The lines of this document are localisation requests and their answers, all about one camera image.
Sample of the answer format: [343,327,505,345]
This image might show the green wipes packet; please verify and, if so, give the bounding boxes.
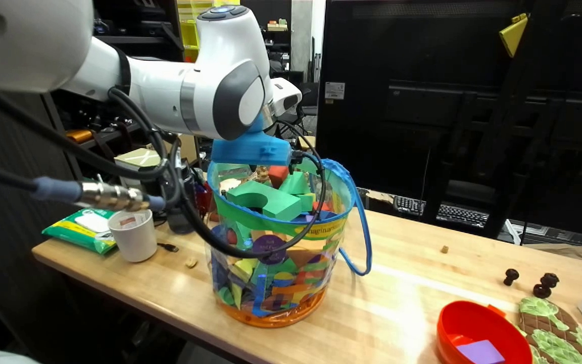
[41,207,122,259]

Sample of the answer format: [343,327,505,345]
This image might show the yellow triangle sticker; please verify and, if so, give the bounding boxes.
[499,11,531,58]

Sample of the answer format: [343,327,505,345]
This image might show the purple round foam block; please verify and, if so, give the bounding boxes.
[253,233,288,267]

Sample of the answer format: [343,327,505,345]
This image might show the small green foam block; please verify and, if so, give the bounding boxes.
[279,169,314,198]

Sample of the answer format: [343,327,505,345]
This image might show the red plastic bowl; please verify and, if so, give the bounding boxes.
[434,299,534,364]

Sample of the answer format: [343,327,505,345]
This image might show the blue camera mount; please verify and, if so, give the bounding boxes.
[209,114,295,168]

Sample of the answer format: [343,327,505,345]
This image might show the white paper cup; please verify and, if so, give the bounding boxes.
[106,209,160,266]

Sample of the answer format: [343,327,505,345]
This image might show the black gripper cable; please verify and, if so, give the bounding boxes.
[105,87,327,261]

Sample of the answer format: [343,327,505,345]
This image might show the large green foam block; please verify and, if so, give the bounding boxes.
[227,180,317,222]

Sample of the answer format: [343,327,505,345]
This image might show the green patterned pot holder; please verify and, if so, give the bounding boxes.
[513,296,582,364]

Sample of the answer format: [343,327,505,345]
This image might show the clear tub of toys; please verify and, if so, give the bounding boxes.
[207,156,376,330]

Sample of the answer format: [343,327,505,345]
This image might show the orange foam block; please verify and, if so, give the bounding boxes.
[267,164,290,188]

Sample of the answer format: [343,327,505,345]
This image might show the dark glass jar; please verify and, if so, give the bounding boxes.
[165,178,203,236]

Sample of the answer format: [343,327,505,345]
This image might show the yellow storage bins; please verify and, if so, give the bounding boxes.
[176,0,225,63]

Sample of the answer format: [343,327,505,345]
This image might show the black keyboard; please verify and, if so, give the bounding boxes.
[434,200,491,230]

